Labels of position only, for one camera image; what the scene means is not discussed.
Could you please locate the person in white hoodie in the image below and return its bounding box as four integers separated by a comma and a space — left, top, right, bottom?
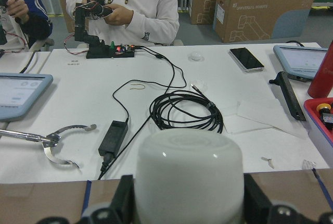
66, 0, 180, 46

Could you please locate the person in blue jacket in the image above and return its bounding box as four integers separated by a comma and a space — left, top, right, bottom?
1, 0, 53, 52

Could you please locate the small black desktop robot arm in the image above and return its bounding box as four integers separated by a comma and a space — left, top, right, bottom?
73, 0, 271, 223

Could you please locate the green handled reacher grabber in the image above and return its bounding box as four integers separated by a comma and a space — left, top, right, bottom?
1, 124, 96, 169

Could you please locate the coiled black cable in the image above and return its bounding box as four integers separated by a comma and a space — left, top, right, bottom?
150, 83, 224, 134

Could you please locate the blue teach pendant tablet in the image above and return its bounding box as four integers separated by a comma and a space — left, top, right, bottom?
1, 73, 53, 122

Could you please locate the black smartphone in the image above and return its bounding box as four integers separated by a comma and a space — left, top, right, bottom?
229, 47, 264, 72

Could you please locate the red water bottle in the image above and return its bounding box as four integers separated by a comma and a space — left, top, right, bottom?
308, 43, 332, 98

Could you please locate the black power adapter brick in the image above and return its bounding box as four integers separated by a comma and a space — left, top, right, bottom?
98, 120, 128, 157

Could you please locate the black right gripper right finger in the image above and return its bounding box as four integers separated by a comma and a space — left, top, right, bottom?
244, 174, 272, 224

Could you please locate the cardboard box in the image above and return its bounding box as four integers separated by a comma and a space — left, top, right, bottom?
213, 0, 314, 43

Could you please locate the white plastic cup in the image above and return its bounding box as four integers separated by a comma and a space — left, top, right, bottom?
134, 129, 244, 223

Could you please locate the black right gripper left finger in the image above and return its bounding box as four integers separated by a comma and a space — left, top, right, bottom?
110, 175, 134, 223

